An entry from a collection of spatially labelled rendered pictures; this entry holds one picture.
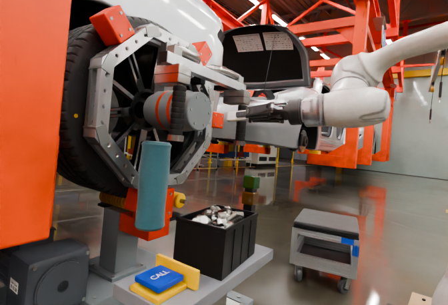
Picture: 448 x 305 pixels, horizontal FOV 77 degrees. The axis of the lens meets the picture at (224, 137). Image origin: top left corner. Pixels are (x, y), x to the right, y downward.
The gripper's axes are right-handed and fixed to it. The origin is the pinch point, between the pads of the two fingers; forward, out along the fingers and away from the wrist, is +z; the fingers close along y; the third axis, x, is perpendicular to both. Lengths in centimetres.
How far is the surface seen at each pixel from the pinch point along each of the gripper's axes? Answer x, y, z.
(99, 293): 59, 1, 44
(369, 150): -111, -539, -46
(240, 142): 5.1, -13.2, 4.2
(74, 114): 6.5, 27.4, 38.8
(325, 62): -303, -512, 34
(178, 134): 11.0, 19.0, 7.8
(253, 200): 25.5, -5.9, -4.9
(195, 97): -4.8, 6.5, 12.2
